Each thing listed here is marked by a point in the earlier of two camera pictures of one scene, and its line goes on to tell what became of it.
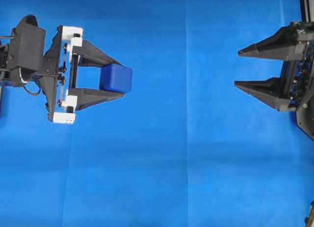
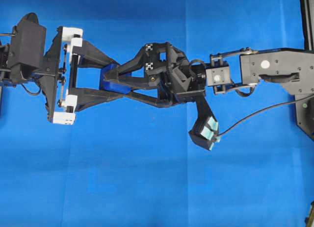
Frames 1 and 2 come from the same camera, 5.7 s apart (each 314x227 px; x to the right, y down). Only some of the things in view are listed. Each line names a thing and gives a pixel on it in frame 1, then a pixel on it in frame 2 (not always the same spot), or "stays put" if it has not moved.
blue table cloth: (185, 147) stays put
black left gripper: (62, 108) stays put
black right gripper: (300, 70) to (180, 80)
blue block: (116, 78) stays put
